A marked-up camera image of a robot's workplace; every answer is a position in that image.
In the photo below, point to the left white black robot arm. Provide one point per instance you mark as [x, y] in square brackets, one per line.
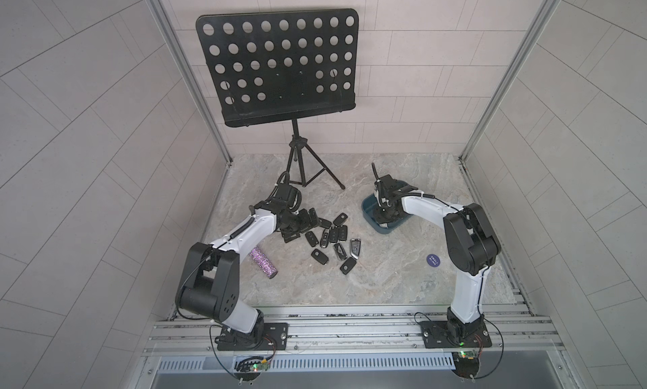
[210, 281]

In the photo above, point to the black VW key bottom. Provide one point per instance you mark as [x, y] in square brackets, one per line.
[348, 265]

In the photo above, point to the purple glitter cylinder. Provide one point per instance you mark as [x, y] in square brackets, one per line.
[264, 263]

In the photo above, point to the black VW key top left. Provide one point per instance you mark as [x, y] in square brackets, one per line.
[325, 224]

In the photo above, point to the black vw key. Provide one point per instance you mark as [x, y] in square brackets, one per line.
[340, 220]
[320, 257]
[348, 265]
[325, 224]

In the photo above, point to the black flip key right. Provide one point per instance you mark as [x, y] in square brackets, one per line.
[343, 233]

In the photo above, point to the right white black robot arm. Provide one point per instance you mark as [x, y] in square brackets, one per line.
[472, 247]

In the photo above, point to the left green circuit board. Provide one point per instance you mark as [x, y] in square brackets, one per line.
[249, 368]

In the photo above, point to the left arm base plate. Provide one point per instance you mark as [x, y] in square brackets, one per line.
[252, 337]

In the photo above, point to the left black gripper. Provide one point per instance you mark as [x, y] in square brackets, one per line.
[305, 223]

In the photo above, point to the black VW key lower left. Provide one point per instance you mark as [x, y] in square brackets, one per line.
[320, 257]

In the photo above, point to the silver BMW car key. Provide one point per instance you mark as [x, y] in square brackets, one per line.
[355, 248]

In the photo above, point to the black VW key top right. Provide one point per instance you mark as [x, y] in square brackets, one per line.
[340, 220]

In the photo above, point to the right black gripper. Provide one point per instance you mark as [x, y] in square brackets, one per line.
[381, 219]

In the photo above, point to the black flip key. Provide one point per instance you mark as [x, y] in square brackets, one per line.
[334, 235]
[343, 233]

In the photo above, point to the aluminium mounting rail frame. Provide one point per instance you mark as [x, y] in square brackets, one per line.
[363, 338]

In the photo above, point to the black flip key middle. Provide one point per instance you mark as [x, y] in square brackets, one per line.
[334, 235]

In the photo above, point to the teal plastic storage box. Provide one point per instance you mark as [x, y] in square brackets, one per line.
[384, 219]

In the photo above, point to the right green circuit board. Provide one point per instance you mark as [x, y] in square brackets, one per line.
[466, 364]

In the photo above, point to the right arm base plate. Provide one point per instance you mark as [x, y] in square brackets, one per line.
[454, 334]

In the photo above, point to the black chrome slim key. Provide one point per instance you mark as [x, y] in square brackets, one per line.
[324, 241]

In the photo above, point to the black perforated music stand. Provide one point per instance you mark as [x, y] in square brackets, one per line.
[270, 67]

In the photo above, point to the purple round sticker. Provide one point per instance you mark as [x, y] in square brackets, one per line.
[433, 260]

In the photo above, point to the green circuit board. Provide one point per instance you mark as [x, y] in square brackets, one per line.
[466, 364]
[249, 368]

